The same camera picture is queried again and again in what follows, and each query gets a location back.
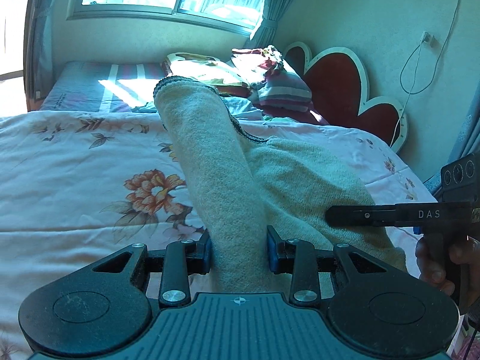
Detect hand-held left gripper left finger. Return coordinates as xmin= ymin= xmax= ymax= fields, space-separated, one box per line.
xmin=92 ymin=229 xmax=213 ymax=308

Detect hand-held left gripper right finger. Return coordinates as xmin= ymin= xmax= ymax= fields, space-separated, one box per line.
xmin=265 ymin=226 xmax=387 ymax=306

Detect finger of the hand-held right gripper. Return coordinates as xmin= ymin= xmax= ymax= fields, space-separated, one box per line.
xmin=325 ymin=203 xmax=397 ymax=228

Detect cream towel with striped edge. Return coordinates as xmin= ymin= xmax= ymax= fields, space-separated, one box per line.
xmin=154 ymin=76 xmax=408 ymax=295

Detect person's right hand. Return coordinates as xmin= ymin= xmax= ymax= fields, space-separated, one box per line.
xmin=415 ymin=237 xmax=480 ymax=294

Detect red heart-shaped headboard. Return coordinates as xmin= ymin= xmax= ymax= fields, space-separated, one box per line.
xmin=281 ymin=41 xmax=410 ymax=154

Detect pink grey striped garment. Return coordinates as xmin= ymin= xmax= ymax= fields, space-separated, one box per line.
xmin=250 ymin=68 xmax=314 ymax=114

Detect pink floral quilt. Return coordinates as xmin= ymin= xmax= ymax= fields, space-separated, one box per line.
xmin=0 ymin=110 xmax=439 ymax=360

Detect crumpled light blue cloth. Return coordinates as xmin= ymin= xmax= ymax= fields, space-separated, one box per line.
xmin=221 ymin=95 xmax=271 ymax=121

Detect white and maroon crumpled garment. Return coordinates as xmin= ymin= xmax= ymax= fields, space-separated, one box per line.
xmin=231 ymin=45 xmax=286 ymax=83

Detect blue curtain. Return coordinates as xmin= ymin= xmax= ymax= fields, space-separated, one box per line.
xmin=249 ymin=0 xmax=313 ymax=52
xmin=22 ymin=0 xmax=61 ymax=101

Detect white power cable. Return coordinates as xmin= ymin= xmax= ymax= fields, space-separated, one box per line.
xmin=389 ymin=0 xmax=464 ymax=148

